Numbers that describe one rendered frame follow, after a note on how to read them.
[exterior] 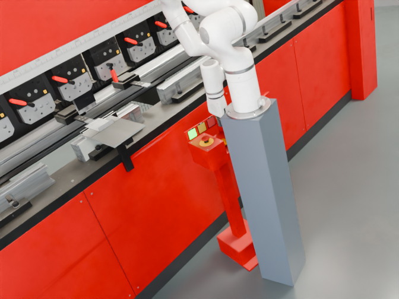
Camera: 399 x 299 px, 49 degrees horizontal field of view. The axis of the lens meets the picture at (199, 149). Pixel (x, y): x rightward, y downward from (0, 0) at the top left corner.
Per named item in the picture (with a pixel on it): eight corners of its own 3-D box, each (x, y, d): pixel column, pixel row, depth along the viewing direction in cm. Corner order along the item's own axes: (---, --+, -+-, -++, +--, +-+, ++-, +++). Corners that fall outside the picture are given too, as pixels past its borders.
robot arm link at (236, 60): (260, 64, 169) (249, 3, 157) (222, 83, 163) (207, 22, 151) (241, 59, 179) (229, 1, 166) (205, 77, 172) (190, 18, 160)
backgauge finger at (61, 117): (83, 131, 208) (79, 122, 205) (56, 121, 225) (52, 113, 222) (103, 118, 214) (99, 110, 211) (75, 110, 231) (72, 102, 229)
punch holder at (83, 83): (67, 103, 190) (51, 69, 182) (57, 100, 196) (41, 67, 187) (94, 87, 198) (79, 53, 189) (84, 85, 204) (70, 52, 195)
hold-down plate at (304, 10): (300, 19, 295) (299, 14, 294) (293, 18, 299) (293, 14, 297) (322, 3, 311) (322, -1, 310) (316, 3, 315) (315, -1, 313)
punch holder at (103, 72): (103, 82, 201) (89, 48, 192) (92, 80, 206) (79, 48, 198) (127, 68, 209) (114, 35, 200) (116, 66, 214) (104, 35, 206)
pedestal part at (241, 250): (249, 272, 238) (245, 257, 232) (220, 250, 257) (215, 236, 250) (275, 250, 246) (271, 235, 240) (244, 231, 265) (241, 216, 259)
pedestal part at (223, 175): (239, 238, 244) (217, 161, 216) (232, 234, 249) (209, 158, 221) (247, 232, 247) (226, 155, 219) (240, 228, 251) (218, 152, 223)
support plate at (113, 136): (114, 148, 184) (113, 146, 184) (82, 136, 202) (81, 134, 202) (145, 126, 194) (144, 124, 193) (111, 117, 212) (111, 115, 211)
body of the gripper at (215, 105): (202, 93, 202) (206, 113, 209) (216, 99, 195) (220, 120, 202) (214, 86, 206) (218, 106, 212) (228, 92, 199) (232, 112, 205)
